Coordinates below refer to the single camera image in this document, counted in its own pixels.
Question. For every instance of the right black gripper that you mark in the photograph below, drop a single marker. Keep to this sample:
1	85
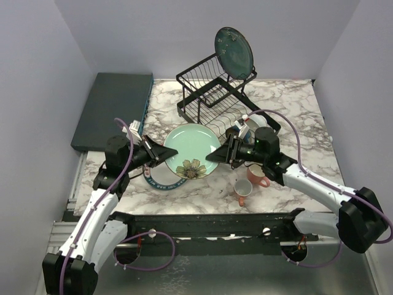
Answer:
225	153

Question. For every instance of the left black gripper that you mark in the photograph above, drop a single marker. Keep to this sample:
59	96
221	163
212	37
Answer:
158	153

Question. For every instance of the orange plate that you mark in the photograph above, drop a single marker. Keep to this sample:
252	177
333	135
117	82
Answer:
193	142

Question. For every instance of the plain pink mug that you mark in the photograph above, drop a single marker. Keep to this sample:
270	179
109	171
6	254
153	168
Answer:
256	176

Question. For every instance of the printed salmon coffee mug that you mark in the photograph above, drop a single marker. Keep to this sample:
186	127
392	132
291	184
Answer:
242	189

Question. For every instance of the white bowl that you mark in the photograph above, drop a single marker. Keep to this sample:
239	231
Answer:
255	121

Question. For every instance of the black wire dish rack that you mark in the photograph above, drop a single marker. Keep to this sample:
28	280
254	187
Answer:
211	97

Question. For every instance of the blue glazed floral plate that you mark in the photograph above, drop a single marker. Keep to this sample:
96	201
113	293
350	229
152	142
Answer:
234	53

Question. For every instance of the dark bowl beige inside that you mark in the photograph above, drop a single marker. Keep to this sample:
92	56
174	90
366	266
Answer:
231	131

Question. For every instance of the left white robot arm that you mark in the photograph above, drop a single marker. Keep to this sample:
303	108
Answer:
74	268

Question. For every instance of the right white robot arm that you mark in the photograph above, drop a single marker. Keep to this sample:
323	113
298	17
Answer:
355	216

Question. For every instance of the teal patterned bottom plate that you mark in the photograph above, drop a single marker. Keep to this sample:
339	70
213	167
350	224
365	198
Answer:
162	178

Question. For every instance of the dark grey flat box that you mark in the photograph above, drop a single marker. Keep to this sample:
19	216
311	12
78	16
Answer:
112	95

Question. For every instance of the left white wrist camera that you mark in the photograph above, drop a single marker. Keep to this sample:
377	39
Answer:
133	131

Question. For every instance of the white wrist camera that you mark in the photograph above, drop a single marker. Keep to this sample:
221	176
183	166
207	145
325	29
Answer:
242	126
133	131

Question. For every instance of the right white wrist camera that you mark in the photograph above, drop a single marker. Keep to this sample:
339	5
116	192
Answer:
242	126

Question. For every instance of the black mounting rail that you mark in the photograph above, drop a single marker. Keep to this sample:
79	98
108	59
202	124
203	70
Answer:
211	234

